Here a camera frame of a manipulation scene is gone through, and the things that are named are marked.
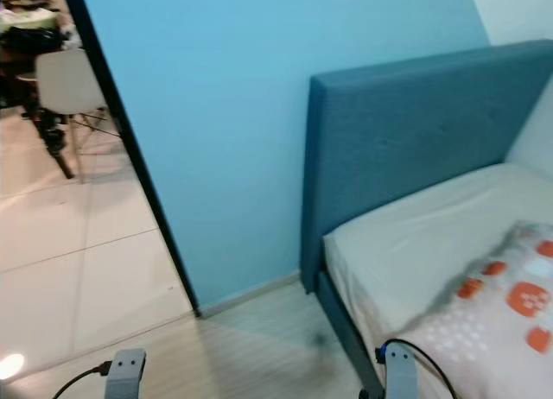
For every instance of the white plastic chair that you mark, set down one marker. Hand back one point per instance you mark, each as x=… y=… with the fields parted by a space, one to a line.
x=69 y=79

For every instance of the black folded tripod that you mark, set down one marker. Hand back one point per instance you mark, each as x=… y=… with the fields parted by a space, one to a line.
x=52 y=136

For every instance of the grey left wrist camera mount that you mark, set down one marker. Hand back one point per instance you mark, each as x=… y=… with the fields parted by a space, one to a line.
x=125 y=373

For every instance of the pink pillow with orange flowers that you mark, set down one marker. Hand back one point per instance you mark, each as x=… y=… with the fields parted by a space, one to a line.
x=492 y=330

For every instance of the dark door frame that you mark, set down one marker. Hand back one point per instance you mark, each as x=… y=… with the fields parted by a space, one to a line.
x=112 y=97

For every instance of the cream sheeted mattress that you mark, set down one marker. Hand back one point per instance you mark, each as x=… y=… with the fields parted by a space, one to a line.
x=397 y=235

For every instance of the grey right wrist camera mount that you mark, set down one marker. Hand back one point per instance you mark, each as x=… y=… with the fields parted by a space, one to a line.
x=400 y=373

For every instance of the cluttered dining table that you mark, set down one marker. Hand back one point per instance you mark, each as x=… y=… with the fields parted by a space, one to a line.
x=26 y=41

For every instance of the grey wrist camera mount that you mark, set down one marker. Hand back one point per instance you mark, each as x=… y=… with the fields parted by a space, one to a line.
x=125 y=373
x=400 y=373

